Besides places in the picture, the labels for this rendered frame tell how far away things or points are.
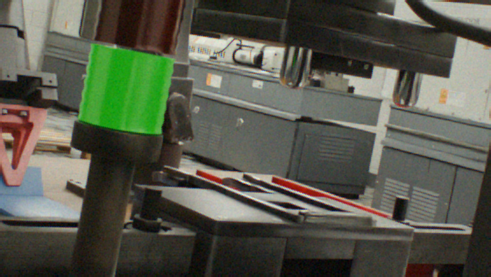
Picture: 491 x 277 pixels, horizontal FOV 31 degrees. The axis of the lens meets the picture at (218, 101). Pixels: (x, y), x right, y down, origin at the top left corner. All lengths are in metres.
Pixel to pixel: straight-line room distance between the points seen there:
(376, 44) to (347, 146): 7.33
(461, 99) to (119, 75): 6.04
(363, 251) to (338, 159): 7.25
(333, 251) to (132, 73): 0.31
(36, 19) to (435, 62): 11.65
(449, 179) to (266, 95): 2.21
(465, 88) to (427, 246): 5.60
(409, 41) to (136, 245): 0.26
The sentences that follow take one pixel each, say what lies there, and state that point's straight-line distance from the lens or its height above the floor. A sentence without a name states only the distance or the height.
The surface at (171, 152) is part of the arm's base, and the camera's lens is 1.06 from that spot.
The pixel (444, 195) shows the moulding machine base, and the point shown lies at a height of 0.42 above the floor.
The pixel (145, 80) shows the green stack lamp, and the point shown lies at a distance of 0.37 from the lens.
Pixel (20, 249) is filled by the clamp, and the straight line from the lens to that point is 0.50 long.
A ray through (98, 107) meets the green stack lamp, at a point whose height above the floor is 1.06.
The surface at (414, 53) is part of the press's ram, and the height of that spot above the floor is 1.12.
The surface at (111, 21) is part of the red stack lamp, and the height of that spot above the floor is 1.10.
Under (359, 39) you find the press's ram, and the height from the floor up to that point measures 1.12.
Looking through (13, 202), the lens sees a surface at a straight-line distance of 0.82.
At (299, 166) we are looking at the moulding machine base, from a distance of 7.64.
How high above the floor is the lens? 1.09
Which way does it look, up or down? 3 degrees down
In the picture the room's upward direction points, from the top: 11 degrees clockwise
